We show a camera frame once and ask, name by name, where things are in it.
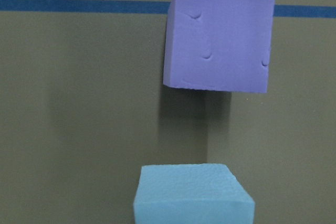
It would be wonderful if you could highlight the light blue foam block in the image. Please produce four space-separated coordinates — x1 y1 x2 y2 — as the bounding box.
133 164 255 223

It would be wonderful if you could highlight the purple foam block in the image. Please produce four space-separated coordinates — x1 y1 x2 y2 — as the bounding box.
163 0 275 93

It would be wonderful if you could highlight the brown paper table cover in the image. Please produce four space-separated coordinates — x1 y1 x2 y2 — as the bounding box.
1 11 335 223

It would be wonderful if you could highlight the blue tape line crosswise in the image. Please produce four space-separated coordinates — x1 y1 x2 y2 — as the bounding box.
1 0 335 19

